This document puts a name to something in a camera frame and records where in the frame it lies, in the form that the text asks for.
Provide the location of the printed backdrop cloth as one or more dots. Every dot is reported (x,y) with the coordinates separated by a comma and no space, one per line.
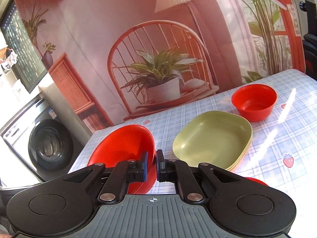
(115,60)

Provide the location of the red bowl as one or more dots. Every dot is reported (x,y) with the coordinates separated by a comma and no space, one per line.
(256,180)
(254,102)
(127,143)

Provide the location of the green plate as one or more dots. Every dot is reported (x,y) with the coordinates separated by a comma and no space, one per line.
(216,137)
(238,147)

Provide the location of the washing machine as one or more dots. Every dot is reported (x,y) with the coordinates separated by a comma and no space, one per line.
(40,140)

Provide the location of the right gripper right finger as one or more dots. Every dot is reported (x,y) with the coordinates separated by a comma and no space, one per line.
(179,173)

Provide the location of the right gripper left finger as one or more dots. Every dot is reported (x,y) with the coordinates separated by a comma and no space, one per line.
(124,173)

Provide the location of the plaid tablecloth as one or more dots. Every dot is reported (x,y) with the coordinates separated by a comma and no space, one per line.
(283,149)

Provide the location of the black exercise bike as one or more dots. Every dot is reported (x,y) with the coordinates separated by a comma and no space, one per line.
(309,41)

